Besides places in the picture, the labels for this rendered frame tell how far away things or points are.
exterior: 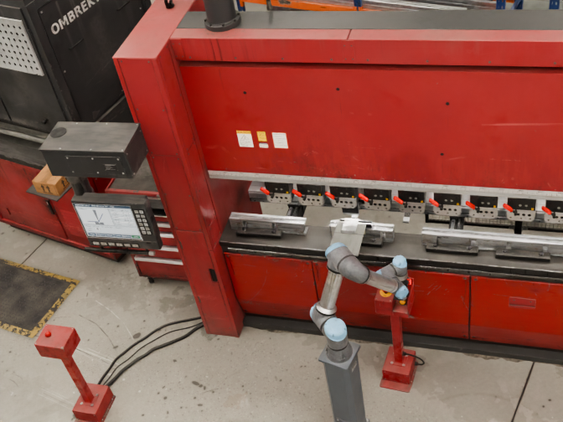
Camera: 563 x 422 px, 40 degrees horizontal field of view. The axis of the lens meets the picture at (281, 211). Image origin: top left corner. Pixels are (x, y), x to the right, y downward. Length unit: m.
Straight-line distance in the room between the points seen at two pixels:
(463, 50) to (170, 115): 1.56
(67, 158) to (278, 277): 1.62
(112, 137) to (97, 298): 2.21
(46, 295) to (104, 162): 2.35
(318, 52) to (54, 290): 3.27
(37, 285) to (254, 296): 1.96
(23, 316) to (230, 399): 1.88
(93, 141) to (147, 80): 0.43
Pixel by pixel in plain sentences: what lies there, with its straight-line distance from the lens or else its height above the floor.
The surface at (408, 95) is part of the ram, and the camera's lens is 4.02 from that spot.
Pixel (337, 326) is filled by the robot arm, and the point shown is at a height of 1.00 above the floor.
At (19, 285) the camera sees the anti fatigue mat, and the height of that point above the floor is 0.01.
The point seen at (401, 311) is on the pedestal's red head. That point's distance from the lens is 4.61.
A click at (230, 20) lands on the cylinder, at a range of 4.13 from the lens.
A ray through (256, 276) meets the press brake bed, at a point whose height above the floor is 0.56.
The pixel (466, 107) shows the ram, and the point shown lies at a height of 1.90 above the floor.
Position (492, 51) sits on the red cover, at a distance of 3.81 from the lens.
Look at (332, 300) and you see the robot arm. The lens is 4.19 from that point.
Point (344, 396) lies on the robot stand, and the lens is 4.55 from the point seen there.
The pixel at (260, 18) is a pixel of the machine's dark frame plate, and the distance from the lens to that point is 4.17.
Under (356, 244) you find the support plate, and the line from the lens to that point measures 4.58.
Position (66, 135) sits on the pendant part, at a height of 1.95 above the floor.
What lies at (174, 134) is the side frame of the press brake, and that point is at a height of 1.81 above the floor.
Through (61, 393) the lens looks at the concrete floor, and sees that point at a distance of 5.68.
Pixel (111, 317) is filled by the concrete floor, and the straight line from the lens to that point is 5.96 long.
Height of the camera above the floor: 4.26
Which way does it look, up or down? 42 degrees down
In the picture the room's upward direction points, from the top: 11 degrees counter-clockwise
